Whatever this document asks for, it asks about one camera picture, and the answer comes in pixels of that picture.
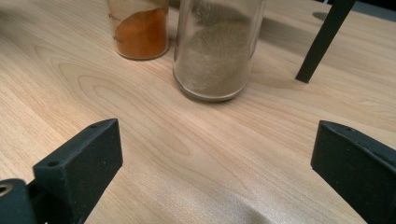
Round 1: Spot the orange spice glass jar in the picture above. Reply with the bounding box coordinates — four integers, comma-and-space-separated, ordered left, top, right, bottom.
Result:
106, 0, 171, 61

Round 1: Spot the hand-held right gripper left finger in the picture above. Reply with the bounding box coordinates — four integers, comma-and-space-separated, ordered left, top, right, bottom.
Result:
32, 118, 124, 224

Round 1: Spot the black metal shelf rack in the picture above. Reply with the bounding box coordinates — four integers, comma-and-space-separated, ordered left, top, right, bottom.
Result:
294, 0, 357, 84

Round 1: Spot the beige spice glass jar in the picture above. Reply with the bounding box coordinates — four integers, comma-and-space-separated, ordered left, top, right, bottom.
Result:
172, 0, 267, 103

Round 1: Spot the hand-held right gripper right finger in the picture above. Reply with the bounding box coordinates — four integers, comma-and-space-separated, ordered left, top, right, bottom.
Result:
310, 119, 396, 224

